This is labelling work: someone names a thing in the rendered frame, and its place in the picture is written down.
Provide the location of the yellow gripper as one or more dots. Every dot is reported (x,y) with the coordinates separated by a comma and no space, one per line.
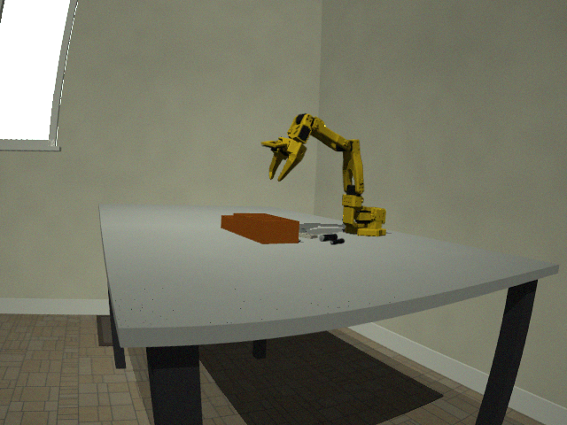
(285,148)

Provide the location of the orange bin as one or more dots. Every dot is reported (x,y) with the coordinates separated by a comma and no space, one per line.
(262,228)

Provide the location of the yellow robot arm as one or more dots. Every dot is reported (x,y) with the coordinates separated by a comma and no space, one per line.
(352,168)

